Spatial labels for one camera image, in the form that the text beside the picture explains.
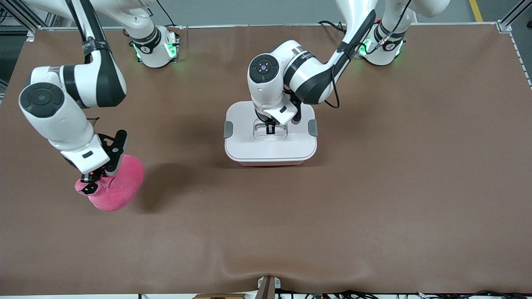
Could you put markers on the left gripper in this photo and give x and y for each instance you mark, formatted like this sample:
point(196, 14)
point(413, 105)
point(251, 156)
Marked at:
point(269, 125)

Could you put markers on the pink plastic storage box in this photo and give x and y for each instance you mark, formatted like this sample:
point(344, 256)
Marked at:
point(270, 164)

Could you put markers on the white box lid grey latches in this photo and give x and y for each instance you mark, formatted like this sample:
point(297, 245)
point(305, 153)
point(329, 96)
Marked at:
point(249, 145)

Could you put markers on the wooden board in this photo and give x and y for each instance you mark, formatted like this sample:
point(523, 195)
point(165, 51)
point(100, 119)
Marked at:
point(218, 297)

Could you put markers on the aluminium frame profile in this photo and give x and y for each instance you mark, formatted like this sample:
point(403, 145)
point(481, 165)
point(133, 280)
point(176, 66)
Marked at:
point(20, 18)
point(509, 18)

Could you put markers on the pink round plush toy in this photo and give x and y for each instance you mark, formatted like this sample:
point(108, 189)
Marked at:
point(120, 187)

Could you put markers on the metal table clamp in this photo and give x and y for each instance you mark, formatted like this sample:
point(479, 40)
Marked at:
point(268, 288)

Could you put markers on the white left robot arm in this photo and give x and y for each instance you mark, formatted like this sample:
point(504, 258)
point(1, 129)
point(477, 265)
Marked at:
point(266, 89)

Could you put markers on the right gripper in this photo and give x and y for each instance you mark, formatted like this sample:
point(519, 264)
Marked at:
point(92, 177)

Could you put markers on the brown table mat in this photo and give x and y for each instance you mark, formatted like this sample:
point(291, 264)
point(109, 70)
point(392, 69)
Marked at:
point(374, 207)

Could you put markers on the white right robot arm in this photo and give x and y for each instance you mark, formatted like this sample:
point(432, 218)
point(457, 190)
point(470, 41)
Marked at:
point(45, 124)

